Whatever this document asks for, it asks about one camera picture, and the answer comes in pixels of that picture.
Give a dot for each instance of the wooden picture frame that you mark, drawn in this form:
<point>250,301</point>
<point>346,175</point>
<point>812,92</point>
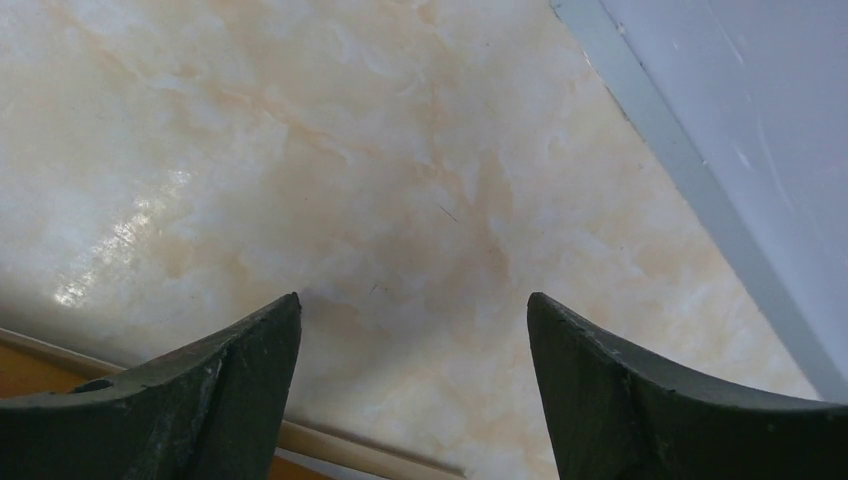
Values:
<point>31,366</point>

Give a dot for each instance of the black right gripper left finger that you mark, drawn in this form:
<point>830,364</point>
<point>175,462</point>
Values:
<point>209,410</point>

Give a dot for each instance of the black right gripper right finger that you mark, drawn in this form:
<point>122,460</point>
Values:
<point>615,410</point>

